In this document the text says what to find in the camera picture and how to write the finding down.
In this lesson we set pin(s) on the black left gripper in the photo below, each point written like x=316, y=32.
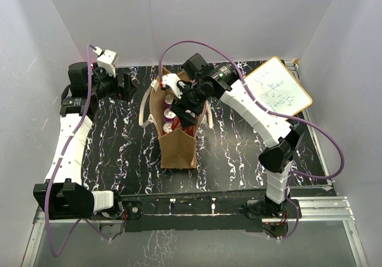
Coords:
x=125, y=94

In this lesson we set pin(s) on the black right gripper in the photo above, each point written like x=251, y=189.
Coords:
x=186, y=119

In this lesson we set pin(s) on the red cola can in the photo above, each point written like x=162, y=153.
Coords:
x=188, y=130
x=169, y=127

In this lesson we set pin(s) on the purple Fanta can back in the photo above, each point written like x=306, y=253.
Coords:
x=169, y=115

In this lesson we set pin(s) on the purple fanta can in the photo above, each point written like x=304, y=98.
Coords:
x=169, y=115
x=168, y=100

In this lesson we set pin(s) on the red cola can front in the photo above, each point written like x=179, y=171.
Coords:
x=169, y=127

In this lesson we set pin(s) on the brown canvas tote bag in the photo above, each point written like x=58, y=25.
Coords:
x=178, y=149

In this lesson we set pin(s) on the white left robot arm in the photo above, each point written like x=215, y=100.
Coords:
x=62, y=195

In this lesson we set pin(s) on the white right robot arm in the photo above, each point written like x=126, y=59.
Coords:
x=225, y=82

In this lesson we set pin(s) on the yellow framed whiteboard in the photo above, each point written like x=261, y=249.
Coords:
x=277, y=89

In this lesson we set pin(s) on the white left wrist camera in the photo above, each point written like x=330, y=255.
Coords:
x=106, y=59

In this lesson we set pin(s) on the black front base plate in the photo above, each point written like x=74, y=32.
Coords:
x=246, y=209

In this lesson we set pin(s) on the aluminium rail frame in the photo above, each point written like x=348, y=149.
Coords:
x=63, y=195

